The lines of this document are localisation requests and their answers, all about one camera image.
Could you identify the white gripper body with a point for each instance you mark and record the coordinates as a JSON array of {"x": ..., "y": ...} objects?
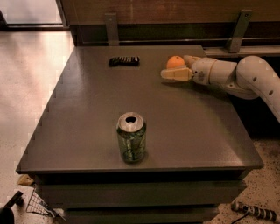
[{"x": 199, "y": 71}]

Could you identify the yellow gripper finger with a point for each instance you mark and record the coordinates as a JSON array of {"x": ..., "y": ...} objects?
[
  {"x": 189, "y": 60},
  {"x": 177, "y": 74}
]

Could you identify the orange fruit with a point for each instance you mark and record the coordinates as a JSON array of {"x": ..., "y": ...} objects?
[{"x": 175, "y": 61}]

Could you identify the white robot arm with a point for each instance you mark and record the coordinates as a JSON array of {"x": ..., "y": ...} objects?
[{"x": 248, "y": 79}]

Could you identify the green soda can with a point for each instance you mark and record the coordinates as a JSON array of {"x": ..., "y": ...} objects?
[{"x": 131, "y": 133}]

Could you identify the black ribbed bar object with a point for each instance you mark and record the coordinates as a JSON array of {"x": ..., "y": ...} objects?
[{"x": 124, "y": 61}]

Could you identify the grey drawer cabinet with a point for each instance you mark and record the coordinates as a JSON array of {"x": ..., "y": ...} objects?
[{"x": 117, "y": 144}]

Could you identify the power strip on floor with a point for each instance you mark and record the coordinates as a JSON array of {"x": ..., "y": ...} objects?
[{"x": 255, "y": 211}]

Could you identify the yellow sponge on floor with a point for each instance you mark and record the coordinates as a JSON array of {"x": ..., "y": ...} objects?
[{"x": 25, "y": 180}]

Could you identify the black object floor corner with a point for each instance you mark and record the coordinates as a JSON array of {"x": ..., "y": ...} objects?
[{"x": 6, "y": 213}]

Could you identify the right metal wall bracket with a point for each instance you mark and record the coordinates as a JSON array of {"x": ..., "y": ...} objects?
[{"x": 234, "y": 44}]

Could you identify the metal wall bracket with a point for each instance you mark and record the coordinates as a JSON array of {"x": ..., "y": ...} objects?
[
  {"x": 112, "y": 29},
  {"x": 234, "y": 44}
]

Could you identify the left metal wall bracket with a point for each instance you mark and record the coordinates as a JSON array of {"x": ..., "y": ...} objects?
[{"x": 112, "y": 29}]

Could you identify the wire mesh basket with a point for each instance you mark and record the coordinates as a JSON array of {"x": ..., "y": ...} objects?
[{"x": 36, "y": 205}]

